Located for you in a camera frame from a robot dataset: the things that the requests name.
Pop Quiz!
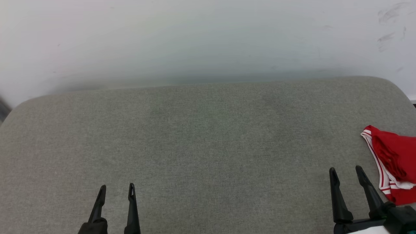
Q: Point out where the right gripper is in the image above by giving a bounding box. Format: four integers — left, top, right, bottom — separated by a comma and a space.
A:
329, 165, 416, 234

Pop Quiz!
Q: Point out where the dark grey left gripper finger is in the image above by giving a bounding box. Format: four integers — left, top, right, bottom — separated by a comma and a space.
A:
77, 185, 108, 234
124, 183, 141, 234

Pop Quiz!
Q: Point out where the red garment with white trim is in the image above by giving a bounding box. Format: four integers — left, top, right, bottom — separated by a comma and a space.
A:
360, 125, 416, 206

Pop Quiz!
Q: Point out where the grey fabric sofa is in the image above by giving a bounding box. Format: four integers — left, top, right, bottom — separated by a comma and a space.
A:
0, 76, 416, 234

